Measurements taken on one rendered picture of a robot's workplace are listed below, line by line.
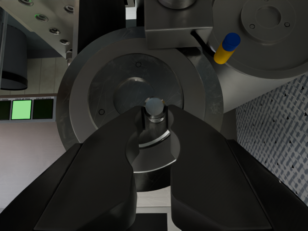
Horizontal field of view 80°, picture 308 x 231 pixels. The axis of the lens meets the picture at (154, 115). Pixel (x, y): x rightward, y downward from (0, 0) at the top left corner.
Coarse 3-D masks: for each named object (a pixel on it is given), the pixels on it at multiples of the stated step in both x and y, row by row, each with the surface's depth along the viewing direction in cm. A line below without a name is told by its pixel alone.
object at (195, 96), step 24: (120, 48) 16; (144, 48) 16; (168, 48) 16; (96, 72) 16; (192, 72) 16; (72, 96) 16; (192, 96) 15; (72, 120) 15; (168, 144) 15; (144, 168) 15
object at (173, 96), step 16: (112, 64) 15; (128, 64) 15; (144, 64) 15; (160, 64) 14; (96, 80) 15; (112, 80) 14; (128, 80) 15; (144, 80) 15; (160, 80) 14; (176, 80) 14; (96, 96) 14; (112, 96) 14; (128, 96) 14; (144, 96) 14; (160, 96) 14; (176, 96) 14; (96, 112) 14; (112, 112) 14; (96, 128) 14; (160, 128) 14; (144, 144) 14
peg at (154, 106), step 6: (156, 96) 11; (144, 102) 11; (150, 102) 11; (156, 102) 11; (162, 102) 11; (144, 108) 11; (150, 108) 11; (156, 108) 11; (162, 108) 11; (150, 114) 11; (156, 114) 11; (162, 114) 11; (150, 120) 13; (156, 120) 12; (162, 120) 14
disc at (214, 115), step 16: (112, 32) 17; (128, 32) 17; (144, 32) 17; (96, 48) 17; (176, 48) 17; (192, 48) 17; (80, 64) 17; (208, 64) 16; (64, 80) 17; (208, 80) 16; (64, 96) 17; (208, 96) 16; (64, 112) 16; (208, 112) 16; (64, 128) 16; (64, 144) 16; (144, 176) 15; (160, 176) 15
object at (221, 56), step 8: (192, 32) 14; (200, 40) 13; (224, 40) 10; (232, 40) 10; (240, 40) 10; (208, 48) 13; (224, 48) 10; (232, 48) 10; (216, 56) 12; (224, 56) 11
